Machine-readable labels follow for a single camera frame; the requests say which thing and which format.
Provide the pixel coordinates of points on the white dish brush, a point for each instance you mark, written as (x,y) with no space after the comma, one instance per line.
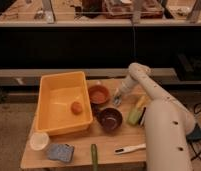
(129,149)

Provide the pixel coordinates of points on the dark purple bowl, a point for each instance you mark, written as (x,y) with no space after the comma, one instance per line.
(110,119)

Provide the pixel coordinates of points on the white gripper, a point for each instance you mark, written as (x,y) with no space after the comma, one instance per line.
(126,85)

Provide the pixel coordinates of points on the orange ceramic bowl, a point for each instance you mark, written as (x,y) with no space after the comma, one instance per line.
(99,94)

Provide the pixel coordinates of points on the yellow plastic tub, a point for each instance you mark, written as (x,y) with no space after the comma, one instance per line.
(56,94)

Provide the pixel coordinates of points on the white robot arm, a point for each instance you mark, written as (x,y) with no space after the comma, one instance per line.
(167,122)

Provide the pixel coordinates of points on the teal box on floor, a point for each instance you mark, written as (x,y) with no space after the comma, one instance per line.
(195,135)

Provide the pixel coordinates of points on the white cup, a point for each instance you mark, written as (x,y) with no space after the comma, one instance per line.
(39,141)

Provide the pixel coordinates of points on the blue grey sponge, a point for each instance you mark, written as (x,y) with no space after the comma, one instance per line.
(60,152)

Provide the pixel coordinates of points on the green cucumber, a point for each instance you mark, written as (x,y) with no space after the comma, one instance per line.
(94,157)

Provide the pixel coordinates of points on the green yellow sponge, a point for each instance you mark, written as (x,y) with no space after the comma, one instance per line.
(136,112)

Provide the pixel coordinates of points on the striped black sponge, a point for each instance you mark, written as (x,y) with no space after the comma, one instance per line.
(141,121)

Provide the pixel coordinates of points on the orange ball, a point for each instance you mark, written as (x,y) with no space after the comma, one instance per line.
(76,107)

